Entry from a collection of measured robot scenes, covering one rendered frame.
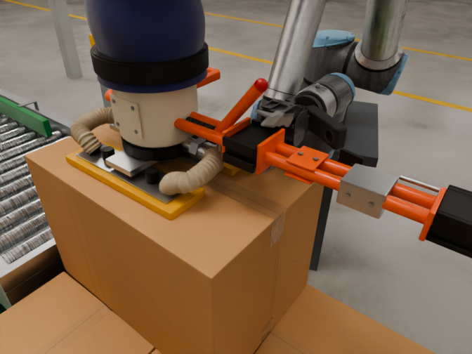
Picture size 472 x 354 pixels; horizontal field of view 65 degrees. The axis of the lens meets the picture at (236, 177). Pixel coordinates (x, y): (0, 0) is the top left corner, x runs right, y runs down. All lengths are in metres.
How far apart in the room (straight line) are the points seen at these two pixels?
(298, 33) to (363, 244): 1.40
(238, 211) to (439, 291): 1.46
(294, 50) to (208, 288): 0.61
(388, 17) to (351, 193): 0.72
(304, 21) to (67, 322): 0.97
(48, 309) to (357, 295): 1.29
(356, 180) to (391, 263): 1.51
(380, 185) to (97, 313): 0.81
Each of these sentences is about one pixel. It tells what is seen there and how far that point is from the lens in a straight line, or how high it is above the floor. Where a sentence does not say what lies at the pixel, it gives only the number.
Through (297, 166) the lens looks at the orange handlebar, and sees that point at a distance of 0.61.
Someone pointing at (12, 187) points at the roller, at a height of 0.54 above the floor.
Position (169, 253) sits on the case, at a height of 0.94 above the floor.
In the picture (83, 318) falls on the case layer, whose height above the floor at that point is 0.54.
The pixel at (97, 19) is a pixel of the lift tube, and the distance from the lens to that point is 0.71.
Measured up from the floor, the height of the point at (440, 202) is 1.10.
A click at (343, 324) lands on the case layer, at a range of 1.08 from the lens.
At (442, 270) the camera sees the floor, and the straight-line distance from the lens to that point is 2.16.
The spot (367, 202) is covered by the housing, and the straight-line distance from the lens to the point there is 0.58.
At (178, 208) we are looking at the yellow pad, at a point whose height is 0.96.
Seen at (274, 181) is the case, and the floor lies 0.94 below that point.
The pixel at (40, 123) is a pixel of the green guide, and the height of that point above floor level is 0.62.
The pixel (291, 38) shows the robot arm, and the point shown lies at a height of 1.18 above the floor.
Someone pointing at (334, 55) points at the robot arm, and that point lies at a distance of 1.41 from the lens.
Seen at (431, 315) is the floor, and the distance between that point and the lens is 1.94.
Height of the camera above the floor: 1.40
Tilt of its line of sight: 34 degrees down
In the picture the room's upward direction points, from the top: 1 degrees clockwise
